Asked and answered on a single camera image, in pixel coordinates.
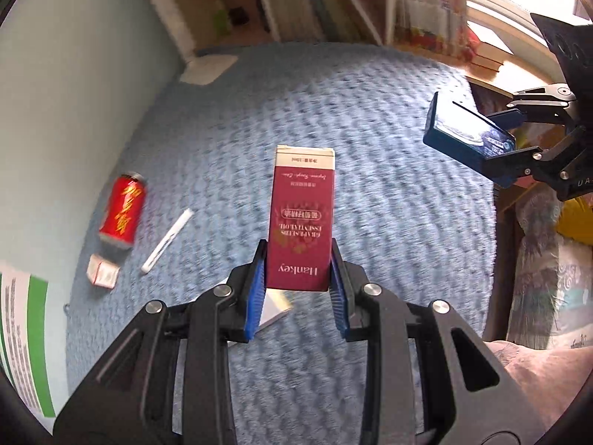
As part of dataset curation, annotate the row of upright books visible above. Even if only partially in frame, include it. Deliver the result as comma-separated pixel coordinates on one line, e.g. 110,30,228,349
265,0,363,43

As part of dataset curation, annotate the stack of colourful books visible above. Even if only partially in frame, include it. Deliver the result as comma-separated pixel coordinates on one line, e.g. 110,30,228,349
393,0,470,64

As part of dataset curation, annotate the printed patterned fabric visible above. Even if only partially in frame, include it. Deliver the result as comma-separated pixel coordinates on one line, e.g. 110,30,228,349
506,189,593,349

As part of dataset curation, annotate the white stick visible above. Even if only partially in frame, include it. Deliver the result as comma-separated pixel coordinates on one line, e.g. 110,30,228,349
141,208,194,274

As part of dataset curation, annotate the yellow cloth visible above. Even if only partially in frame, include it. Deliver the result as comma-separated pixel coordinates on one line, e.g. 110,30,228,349
555,196,593,243

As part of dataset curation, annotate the green bottle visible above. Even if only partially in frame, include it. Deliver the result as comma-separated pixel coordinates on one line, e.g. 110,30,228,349
212,6,233,39

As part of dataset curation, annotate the small white and red box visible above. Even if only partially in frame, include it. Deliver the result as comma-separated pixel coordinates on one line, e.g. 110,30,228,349
87,253,122,291

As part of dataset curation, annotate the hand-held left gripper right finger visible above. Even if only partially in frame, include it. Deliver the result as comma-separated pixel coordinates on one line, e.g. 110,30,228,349
328,239,544,445

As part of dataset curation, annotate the dark red carton box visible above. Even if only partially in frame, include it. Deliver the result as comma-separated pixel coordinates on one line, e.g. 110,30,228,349
265,145,336,293

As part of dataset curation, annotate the long white cardboard box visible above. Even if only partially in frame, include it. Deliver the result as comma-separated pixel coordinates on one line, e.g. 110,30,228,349
217,277,294,335

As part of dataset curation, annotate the white desk lamp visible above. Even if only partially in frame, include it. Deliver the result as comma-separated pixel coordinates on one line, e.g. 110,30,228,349
136,0,240,85

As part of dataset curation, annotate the red drink can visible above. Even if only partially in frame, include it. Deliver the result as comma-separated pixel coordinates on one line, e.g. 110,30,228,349
98,171,148,247

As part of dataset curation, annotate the pink cloth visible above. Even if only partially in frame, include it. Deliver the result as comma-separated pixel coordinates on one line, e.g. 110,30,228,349
486,337,593,429

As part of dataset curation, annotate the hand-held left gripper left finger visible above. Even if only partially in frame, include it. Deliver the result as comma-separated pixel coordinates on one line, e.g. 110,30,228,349
53,239,269,445

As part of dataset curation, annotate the green striped wall poster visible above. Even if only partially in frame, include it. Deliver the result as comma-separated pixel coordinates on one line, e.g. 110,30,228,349
0,260,57,419

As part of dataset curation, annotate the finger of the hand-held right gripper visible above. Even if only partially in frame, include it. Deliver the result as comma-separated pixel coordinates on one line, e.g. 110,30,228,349
486,83,578,131
482,126,586,191

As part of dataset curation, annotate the pile of flat books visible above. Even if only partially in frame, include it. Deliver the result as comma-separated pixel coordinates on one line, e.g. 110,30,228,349
462,22,516,85

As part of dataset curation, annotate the dark blue box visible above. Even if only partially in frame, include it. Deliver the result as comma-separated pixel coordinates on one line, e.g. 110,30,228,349
423,92,518,173

